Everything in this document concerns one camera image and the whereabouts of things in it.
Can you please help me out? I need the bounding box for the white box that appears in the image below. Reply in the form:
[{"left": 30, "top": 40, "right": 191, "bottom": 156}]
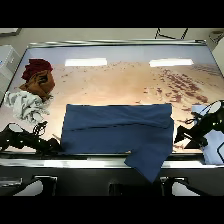
[{"left": 0, "top": 44, "right": 21, "bottom": 98}]

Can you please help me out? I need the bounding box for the brown garment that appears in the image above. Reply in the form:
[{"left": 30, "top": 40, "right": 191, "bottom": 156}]
[{"left": 19, "top": 70, "right": 56, "bottom": 102}]

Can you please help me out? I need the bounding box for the silver frame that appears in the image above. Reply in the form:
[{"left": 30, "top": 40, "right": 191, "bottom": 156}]
[{"left": 0, "top": 153, "right": 224, "bottom": 197}]

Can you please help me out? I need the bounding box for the dark red garment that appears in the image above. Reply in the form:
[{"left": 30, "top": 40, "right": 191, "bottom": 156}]
[{"left": 21, "top": 58, "right": 54, "bottom": 82}]

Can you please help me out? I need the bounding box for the white patterned garment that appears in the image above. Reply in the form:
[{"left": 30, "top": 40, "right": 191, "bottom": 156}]
[{"left": 3, "top": 90, "right": 51, "bottom": 125}]

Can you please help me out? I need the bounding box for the light blue garment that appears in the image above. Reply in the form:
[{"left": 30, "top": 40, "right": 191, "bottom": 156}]
[{"left": 190, "top": 104, "right": 224, "bottom": 166}]

